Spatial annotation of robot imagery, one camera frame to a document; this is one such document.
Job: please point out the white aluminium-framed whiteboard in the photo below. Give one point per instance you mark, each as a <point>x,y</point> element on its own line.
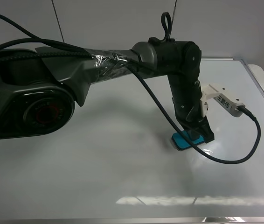
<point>114,162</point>

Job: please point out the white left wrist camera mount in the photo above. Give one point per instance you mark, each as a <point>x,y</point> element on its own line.
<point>222,96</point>

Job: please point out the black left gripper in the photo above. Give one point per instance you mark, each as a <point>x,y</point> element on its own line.
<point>186,99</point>

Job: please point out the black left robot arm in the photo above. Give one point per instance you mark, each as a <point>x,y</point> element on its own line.
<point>39,89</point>

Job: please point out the teal whiteboard eraser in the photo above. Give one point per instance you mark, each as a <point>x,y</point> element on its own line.
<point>181,144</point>

